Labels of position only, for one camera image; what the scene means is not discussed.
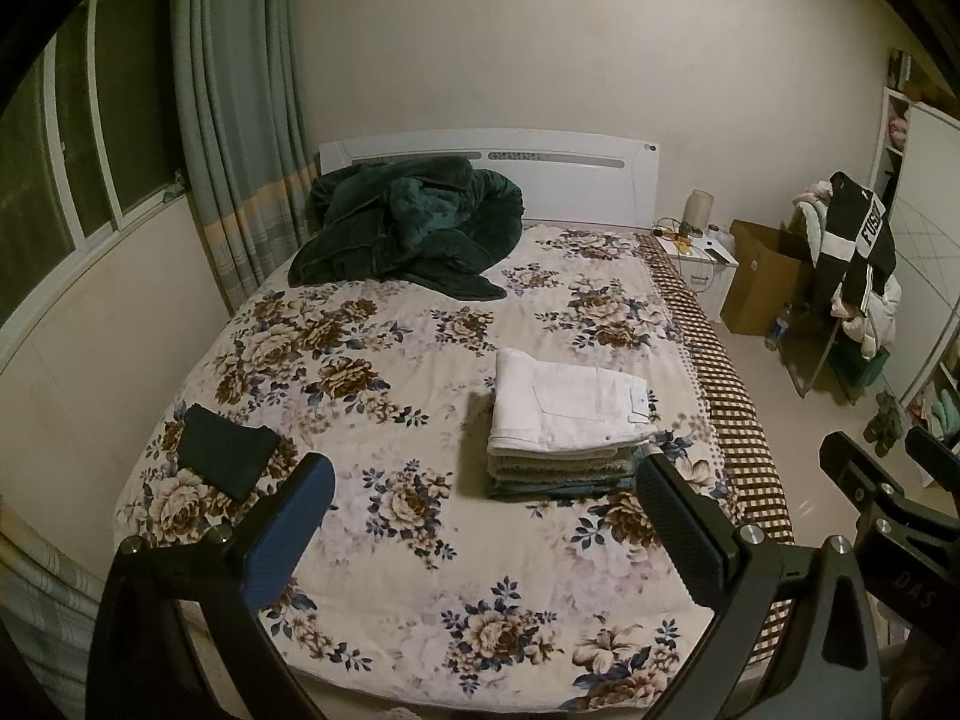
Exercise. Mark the dark green quilt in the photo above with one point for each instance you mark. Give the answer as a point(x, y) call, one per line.
point(405, 232)

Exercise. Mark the folded grey fleece garment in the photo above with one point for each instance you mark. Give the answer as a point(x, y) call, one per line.
point(555, 467)

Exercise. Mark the folded dark green cloth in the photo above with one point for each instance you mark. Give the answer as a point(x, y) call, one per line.
point(225, 450)

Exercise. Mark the metal frame chair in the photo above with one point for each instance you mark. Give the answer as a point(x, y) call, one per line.
point(814, 360)

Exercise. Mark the white pants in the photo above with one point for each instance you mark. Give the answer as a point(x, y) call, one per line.
point(559, 405)

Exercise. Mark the brown cardboard box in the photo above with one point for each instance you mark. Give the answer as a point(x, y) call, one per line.
point(761, 281)

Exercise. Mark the blue plastic bottle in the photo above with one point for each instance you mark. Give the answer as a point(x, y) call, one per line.
point(780, 328)

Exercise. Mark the cream table lamp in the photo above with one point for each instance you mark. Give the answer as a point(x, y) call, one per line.
point(699, 210)

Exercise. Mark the white framed window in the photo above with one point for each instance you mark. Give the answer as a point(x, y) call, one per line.
point(75, 135)

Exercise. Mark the white bed headboard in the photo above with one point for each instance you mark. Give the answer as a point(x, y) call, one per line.
point(570, 165)

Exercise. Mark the green storage box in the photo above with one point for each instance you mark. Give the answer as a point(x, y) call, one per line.
point(870, 369)

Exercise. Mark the grey-green plush slippers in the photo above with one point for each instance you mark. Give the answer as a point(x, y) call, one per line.
point(883, 420)

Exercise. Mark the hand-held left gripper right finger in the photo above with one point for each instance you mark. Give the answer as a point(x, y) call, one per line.
point(675, 532)

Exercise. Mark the bed with floral sheet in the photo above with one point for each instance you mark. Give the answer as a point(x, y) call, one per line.
point(375, 420)

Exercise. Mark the white puffy jacket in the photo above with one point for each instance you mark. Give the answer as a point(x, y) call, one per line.
point(877, 315)

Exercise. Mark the brown checked bed sheet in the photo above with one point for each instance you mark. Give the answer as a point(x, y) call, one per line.
point(720, 390)

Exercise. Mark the folded blue jeans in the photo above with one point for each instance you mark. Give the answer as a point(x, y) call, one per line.
point(562, 490)

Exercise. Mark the white wardrobe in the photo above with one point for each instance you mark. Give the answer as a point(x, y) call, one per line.
point(926, 240)

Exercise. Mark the pale fuzzy garment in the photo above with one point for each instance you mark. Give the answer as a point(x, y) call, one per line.
point(810, 210)

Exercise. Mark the green striped curtain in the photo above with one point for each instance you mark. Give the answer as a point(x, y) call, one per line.
point(240, 127)
point(45, 615)

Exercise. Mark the white nightstand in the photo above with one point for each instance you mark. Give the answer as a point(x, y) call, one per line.
point(701, 274)

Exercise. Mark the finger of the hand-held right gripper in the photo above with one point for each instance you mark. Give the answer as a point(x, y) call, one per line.
point(859, 469)
point(934, 454)

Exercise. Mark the black and white jacket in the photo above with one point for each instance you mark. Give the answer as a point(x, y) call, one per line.
point(855, 240)

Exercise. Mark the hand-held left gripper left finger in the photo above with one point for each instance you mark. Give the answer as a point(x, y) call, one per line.
point(292, 532)

